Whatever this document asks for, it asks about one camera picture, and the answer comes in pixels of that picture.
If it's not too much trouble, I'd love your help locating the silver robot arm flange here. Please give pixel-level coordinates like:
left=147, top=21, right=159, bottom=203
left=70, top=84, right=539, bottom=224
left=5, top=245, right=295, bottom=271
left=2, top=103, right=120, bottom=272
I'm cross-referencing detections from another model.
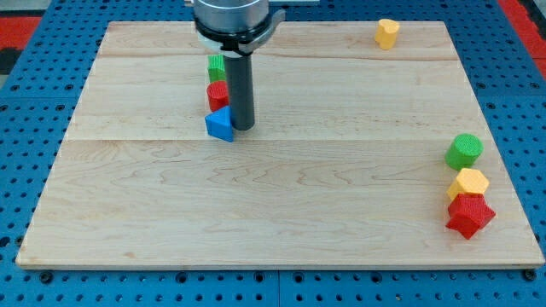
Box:
left=184, top=0, right=319, bottom=58

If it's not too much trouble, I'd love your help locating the green circle block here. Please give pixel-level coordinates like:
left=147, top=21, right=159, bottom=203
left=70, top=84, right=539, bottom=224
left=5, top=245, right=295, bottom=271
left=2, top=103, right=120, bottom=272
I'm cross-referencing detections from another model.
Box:
left=444, top=133, right=484, bottom=171

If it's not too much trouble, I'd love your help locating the blue triangle block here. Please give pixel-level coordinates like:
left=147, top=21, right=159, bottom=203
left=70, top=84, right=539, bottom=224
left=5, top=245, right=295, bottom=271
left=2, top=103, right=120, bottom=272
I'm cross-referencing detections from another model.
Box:
left=205, top=106, right=234, bottom=142

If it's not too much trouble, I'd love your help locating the light wooden board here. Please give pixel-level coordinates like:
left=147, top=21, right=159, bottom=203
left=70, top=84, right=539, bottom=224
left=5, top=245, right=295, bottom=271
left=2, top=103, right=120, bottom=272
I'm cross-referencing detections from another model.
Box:
left=16, top=21, right=544, bottom=270

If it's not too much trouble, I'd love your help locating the red round block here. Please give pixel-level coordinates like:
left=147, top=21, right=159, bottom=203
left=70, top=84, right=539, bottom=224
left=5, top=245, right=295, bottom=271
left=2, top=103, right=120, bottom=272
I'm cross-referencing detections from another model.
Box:
left=206, top=80, right=229, bottom=112

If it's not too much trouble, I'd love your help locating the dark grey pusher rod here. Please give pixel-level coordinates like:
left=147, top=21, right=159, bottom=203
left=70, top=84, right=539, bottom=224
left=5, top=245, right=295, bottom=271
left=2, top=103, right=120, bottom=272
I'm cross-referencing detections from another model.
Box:
left=224, top=55, right=255, bottom=130

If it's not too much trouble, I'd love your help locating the green square block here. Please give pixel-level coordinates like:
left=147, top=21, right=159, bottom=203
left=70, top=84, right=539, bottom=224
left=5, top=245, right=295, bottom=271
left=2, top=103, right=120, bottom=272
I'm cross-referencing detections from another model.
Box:
left=207, top=55, right=226, bottom=83

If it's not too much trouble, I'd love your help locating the yellow heart block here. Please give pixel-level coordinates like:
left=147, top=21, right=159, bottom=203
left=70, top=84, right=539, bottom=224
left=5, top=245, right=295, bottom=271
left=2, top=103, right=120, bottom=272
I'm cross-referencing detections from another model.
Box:
left=375, top=19, right=400, bottom=50

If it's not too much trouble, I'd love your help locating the yellow hexagon block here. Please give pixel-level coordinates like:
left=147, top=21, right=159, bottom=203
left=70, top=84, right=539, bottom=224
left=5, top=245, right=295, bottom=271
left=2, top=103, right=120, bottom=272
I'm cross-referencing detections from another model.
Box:
left=446, top=168, right=490, bottom=200

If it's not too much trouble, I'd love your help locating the red star block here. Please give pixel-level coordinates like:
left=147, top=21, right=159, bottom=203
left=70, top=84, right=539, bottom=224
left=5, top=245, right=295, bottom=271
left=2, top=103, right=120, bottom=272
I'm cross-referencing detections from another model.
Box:
left=445, top=194, right=496, bottom=240

